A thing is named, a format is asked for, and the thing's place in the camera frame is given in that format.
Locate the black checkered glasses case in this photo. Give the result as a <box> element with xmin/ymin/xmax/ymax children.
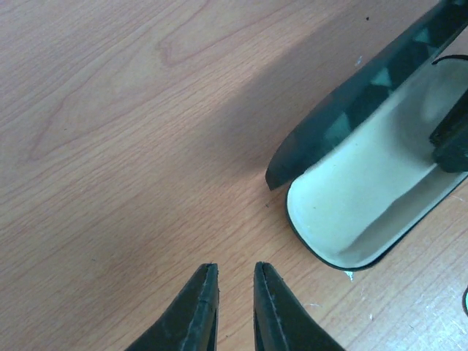
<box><xmin>265</xmin><ymin>1</ymin><xmax>467</xmax><ymax>271</ymax></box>

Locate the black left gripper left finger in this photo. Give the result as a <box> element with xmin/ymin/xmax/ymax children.
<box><xmin>127</xmin><ymin>263</ymin><xmax>219</xmax><ymax>351</ymax></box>

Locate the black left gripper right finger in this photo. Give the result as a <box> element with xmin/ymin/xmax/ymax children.
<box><xmin>254</xmin><ymin>262</ymin><xmax>344</xmax><ymax>351</ymax></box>

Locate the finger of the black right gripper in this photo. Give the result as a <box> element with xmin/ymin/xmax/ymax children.
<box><xmin>429</xmin><ymin>91</ymin><xmax>468</xmax><ymax>173</ymax></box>

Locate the light blue cleaning cloth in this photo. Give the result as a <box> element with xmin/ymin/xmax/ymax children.
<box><xmin>462</xmin><ymin>287</ymin><xmax>468</xmax><ymax>316</ymax></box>

